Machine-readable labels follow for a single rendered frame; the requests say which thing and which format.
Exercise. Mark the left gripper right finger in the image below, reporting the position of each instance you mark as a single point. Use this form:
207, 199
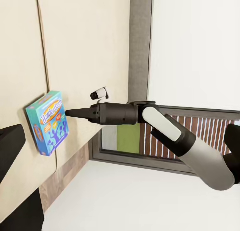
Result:
232, 140

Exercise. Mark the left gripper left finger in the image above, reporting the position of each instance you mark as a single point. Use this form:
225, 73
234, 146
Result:
12, 141

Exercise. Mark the door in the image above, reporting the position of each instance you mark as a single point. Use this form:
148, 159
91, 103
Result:
135, 146

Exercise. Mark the bed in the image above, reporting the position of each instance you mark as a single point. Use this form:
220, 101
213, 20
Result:
76, 47

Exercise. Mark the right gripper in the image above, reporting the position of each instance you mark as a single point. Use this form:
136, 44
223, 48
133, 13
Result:
101, 113

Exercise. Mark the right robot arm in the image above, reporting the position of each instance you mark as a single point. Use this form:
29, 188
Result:
220, 172

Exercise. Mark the board game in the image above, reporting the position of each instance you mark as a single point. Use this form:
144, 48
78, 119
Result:
49, 123

